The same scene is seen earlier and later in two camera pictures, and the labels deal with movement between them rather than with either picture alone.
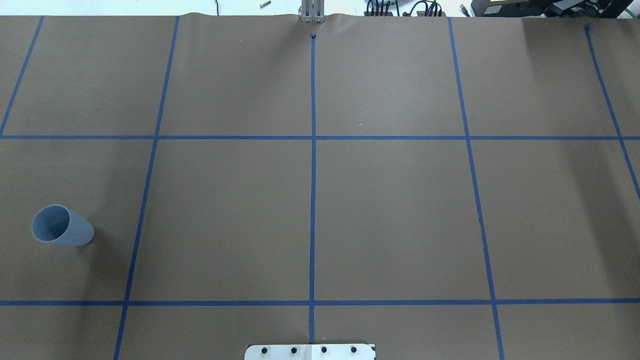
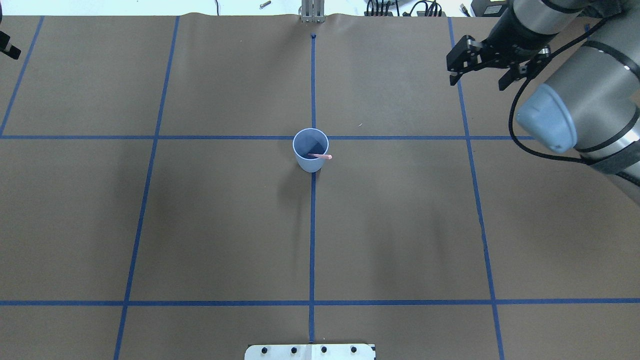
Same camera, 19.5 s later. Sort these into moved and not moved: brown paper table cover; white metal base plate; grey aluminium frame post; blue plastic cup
Moved: blue plastic cup
Not moved: grey aluminium frame post; white metal base plate; brown paper table cover
